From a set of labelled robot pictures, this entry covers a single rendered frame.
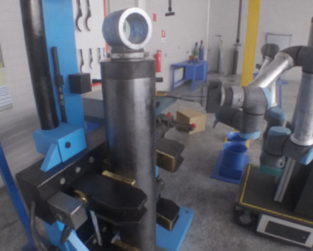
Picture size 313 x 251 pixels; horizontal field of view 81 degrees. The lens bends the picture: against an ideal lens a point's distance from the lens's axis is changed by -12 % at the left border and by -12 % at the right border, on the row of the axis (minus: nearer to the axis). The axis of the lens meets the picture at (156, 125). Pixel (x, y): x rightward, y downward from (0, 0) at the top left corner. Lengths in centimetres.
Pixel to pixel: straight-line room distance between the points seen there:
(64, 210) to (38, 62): 57
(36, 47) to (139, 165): 62
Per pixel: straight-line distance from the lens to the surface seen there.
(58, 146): 88
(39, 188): 82
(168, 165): 106
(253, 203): 189
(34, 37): 92
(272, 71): 118
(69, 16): 113
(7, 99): 140
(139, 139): 80
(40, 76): 92
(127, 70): 71
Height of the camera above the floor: 153
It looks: 23 degrees down
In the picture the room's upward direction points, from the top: straight up
